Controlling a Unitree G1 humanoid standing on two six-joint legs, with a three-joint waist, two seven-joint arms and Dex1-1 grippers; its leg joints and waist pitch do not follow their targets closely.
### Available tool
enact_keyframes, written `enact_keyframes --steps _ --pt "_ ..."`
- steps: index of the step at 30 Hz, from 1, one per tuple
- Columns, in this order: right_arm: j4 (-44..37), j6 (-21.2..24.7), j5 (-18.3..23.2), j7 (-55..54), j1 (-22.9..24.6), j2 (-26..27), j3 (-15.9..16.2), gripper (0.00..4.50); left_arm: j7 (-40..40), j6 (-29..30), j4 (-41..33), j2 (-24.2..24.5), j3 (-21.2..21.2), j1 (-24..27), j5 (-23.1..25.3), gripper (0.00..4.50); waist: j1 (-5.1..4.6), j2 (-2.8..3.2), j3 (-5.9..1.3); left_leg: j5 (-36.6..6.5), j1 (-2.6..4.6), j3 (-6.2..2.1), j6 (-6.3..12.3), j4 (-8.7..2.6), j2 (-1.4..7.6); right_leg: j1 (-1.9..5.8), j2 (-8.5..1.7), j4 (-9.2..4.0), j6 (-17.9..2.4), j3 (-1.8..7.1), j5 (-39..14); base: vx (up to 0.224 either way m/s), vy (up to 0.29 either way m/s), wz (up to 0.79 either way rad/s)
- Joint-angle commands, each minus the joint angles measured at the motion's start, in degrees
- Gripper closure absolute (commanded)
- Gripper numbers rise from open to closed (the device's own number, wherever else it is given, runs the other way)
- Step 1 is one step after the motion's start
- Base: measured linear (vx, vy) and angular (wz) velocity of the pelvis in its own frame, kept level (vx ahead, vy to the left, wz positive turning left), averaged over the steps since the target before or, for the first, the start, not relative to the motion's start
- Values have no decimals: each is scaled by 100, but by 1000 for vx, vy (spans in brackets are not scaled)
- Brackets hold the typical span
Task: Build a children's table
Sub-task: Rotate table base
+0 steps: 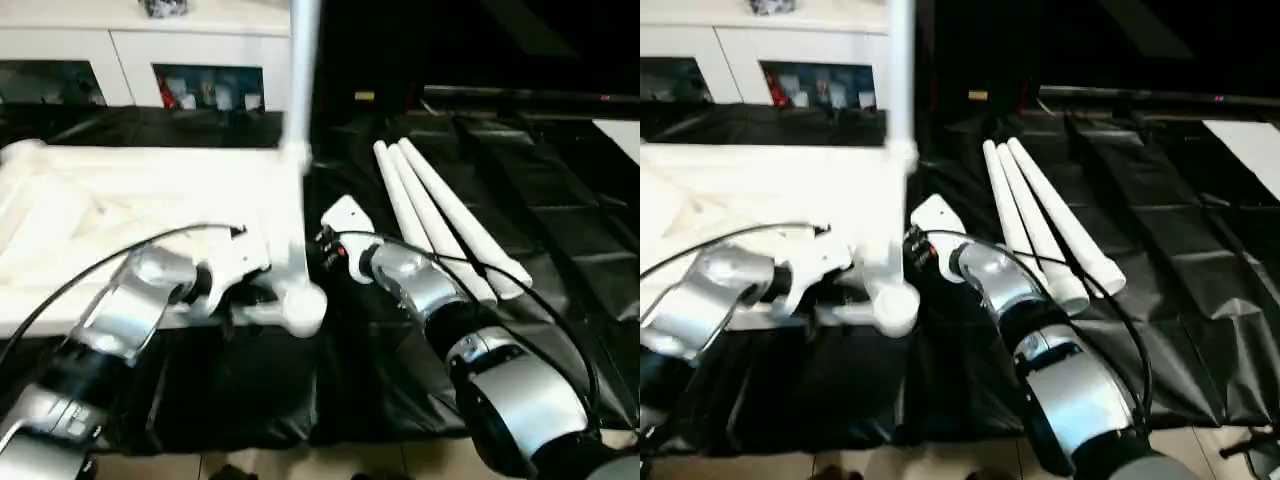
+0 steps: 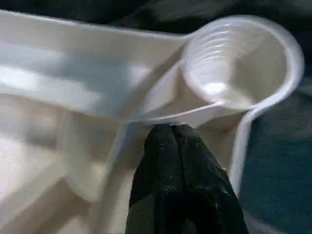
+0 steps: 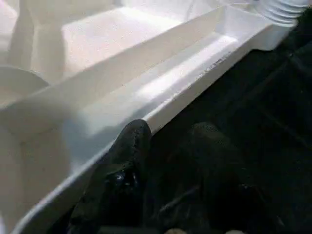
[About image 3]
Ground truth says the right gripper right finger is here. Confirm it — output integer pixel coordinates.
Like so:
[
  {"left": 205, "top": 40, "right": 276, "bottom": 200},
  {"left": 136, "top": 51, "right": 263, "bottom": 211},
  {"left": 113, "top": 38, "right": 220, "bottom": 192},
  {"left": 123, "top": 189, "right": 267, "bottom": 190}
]
[{"left": 184, "top": 122, "right": 287, "bottom": 234}]

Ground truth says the black plastic mat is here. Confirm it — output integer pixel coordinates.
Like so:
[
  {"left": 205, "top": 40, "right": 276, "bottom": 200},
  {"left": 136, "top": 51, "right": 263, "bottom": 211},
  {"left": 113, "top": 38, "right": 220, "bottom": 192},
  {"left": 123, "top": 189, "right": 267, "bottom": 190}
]
[{"left": 68, "top": 4, "right": 312, "bottom": 234}]

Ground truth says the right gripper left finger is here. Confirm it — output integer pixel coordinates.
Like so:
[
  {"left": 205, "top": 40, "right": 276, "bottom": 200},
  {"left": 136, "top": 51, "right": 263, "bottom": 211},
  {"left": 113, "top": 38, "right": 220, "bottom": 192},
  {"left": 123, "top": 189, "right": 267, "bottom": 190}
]
[{"left": 69, "top": 119, "right": 153, "bottom": 234}]

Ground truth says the white plastic table leg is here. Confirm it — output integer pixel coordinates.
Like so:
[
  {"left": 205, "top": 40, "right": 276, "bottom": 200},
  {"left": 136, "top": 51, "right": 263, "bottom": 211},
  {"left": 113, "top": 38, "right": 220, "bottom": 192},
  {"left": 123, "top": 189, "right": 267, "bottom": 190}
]
[{"left": 253, "top": 0, "right": 307, "bottom": 26}]

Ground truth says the white plastic table top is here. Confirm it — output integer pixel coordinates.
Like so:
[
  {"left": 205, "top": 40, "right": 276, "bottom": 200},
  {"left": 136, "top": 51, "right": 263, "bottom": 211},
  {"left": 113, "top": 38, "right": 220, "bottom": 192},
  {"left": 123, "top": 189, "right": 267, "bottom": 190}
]
[{"left": 0, "top": 0, "right": 297, "bottom": 234}]

